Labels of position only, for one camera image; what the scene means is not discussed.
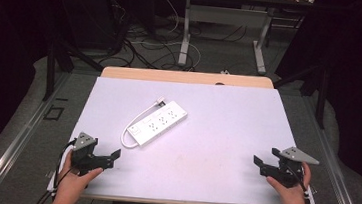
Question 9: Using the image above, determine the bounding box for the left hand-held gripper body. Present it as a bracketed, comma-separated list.
[69, 131, 113, 179]

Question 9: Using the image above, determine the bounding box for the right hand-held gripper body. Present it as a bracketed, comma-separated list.
[272, 144, 322, 192]

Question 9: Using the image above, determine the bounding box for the person's right hand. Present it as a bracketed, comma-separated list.
[263, 158, 314, 204]

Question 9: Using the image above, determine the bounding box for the person's left hand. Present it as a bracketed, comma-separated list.
[53, 148, 107, 204]

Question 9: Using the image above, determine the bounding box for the white power strip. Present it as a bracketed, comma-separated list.
[125, 96, 190, 152]

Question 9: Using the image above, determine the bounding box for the white table cover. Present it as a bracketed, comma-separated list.
[47, 68, 327, 204]

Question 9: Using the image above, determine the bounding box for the white power plug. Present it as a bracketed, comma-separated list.
[154, 95, 168, 110]

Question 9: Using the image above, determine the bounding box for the black metal stand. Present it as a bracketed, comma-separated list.
[268, 55, 334, 131]
[41, 33, 108, 107]

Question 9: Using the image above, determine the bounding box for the wooden table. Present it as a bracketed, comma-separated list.
[46, 56, 329, 204]

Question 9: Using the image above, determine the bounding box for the white-legged desk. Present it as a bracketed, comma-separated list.
[157, 0, 318, 80]

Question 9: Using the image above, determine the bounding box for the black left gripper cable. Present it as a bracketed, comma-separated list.
[34, 135, 79, 204]

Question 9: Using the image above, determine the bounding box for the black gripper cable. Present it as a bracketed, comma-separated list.
[261, 163, 318, 204]
[34, 135, 79, 204]

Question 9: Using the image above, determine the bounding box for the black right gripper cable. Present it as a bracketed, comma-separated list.
[261, 163, 318, 204]

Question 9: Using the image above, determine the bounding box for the white power strip cord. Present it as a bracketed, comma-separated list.
[119, 100, 161, 152]

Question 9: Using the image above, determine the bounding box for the aluminium floor rail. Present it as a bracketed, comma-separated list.
[0, 66, 73, 204]
[291, 95, 362, 204]

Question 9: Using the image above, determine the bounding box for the tangle of black floor cables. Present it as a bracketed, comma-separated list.
[100, 0, 251, 80]

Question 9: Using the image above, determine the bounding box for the white floor cable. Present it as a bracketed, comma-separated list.
[127, 0, 208, 74]

